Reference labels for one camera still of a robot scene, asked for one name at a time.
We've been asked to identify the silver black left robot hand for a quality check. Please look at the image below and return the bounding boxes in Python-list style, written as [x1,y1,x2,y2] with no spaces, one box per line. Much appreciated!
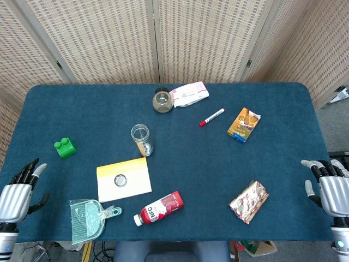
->
[0,157,51,224]

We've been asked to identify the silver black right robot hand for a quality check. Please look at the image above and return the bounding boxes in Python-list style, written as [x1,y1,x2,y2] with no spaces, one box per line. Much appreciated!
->
[300,159,349,218]

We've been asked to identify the small round metal object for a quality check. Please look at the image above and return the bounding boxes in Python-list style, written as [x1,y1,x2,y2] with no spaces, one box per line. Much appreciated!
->
[113,174,128,188]

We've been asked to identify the clear drinking glass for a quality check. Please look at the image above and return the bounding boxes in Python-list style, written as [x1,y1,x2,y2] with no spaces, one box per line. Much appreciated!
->
[130,124,155,158]

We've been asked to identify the chrome stool base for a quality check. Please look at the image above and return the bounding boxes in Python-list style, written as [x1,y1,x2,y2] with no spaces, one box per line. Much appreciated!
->
[32,242,55,262]

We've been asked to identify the woven folding screen panel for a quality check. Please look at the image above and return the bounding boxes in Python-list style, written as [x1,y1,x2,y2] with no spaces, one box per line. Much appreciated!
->
[241,0,314,82]
[264,0,349,110]
[152,0,275,84]
[0,0,74,104]
[16,0,160,85]
[0,90,24,170]

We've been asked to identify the green toy block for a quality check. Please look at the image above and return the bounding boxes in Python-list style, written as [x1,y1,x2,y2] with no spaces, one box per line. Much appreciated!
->
[53,137,77,160]

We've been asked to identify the green packaged dustpan brush set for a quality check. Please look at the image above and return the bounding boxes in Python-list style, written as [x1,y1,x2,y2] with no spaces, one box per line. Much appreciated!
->
[68,199,123,246]

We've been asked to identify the gold red snack packet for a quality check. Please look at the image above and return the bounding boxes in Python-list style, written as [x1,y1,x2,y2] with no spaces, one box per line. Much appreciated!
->
[228,180,270,225]

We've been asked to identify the open cardboard box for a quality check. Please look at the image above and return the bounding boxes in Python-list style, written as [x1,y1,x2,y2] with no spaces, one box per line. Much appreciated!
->
[230,240,278,259]

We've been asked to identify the white metal stand foot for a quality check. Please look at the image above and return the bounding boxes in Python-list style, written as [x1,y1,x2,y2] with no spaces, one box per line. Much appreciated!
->
[328,85,349,106]

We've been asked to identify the orange blue carton box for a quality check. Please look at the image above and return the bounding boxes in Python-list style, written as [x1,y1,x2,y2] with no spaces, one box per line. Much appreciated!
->
[226,106,262,145]

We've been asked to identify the yellow white book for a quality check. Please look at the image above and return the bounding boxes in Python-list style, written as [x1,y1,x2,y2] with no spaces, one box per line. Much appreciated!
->
[96,157,153,203]

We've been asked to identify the red white marker pen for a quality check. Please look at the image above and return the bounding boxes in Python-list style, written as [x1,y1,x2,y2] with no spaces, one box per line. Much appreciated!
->
[198,108,225,128]

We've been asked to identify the red NFC juice bottle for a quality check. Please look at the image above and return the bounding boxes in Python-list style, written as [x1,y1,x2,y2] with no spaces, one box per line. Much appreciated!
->
[133,190,185,227]

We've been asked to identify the blue table cloth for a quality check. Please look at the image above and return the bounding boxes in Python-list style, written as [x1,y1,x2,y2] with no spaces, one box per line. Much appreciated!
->
[0,81,343,243]

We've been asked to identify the pink white tissue pack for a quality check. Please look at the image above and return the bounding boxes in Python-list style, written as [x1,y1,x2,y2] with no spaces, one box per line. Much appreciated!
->
[169,81,210,109]

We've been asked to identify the round glass jar black lid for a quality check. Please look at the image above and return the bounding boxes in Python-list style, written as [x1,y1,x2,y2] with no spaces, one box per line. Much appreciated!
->
[152,87,175,113]

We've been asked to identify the black equipment frame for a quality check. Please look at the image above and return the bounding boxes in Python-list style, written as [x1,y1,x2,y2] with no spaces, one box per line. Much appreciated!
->
[328,151,349,164]

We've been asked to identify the black floor cables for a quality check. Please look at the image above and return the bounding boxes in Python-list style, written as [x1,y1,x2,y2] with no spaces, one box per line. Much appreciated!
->
[92,241,117,260]

